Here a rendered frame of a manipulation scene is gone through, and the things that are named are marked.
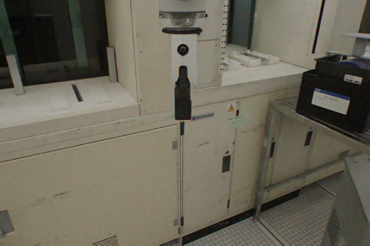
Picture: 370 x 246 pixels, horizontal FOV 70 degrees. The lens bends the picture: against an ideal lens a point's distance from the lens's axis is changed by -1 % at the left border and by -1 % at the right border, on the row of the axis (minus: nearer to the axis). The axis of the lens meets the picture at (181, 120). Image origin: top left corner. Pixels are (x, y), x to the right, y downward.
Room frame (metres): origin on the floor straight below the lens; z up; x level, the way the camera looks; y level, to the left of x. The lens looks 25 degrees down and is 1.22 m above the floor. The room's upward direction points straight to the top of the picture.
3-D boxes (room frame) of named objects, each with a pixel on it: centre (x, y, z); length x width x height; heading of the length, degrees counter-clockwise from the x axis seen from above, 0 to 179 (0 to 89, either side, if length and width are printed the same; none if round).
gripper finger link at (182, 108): (0.46, 0.00, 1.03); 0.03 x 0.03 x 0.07; 1
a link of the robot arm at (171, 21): (0.52, 0.00, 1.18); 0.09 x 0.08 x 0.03; 1
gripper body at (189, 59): (0.52, 0.00, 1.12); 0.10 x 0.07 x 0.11; 1
